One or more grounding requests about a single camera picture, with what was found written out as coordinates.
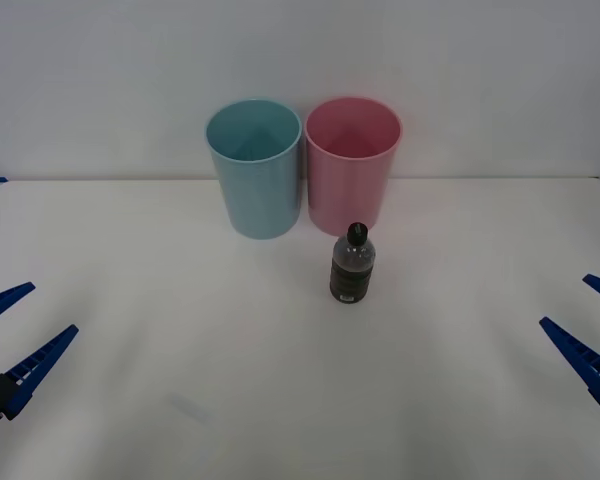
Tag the dark plastic bottle black cap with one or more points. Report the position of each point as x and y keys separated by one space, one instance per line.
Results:
x=351 y=272

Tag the pink plastic bin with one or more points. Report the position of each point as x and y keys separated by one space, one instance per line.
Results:
x=347 y=187

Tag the pale blue plastic bin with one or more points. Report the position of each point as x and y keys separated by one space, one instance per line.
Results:
x=257 y=185

